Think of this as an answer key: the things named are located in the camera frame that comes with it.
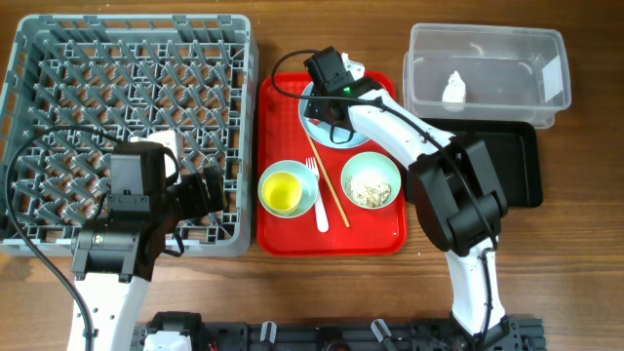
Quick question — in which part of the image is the light blue round plate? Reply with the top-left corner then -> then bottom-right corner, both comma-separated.
298,99 -> 370,149

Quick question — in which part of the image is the wooden chopstick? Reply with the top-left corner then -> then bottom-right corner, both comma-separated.
307,136 -> 351,228

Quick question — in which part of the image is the yellow plastic cup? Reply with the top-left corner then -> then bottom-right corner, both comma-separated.
260,172 -> 303,215

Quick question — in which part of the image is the light blue bowl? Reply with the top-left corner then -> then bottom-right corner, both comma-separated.
257,160 -> 319,218

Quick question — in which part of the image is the mint green bowl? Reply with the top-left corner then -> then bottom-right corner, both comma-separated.
340,151 -> 402,210

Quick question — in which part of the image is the rice food waste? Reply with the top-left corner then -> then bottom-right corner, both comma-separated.
347,171 -> 392,209

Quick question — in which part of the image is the white plastic fork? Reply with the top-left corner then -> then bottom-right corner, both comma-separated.
306,157 -> 329,233

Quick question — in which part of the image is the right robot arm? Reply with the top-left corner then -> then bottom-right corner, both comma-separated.
304,47 -> 508,337

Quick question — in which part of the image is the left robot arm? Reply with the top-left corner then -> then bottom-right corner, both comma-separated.
68,141 -> 226,350

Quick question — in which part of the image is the grey dishwasher rack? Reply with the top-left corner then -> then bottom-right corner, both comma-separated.
1,15 -> 259,256

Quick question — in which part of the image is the black waste tray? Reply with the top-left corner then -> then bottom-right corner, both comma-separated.
424,118 -> 543,208

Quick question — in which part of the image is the clear plastic bin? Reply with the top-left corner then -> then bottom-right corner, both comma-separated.
403,23 -> 571,129

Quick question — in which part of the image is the crumpled white tissue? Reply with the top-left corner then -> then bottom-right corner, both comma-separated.
442,70 -> 467,112

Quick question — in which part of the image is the red plastic tray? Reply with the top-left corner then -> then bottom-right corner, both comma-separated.
255,79 -> 408,256

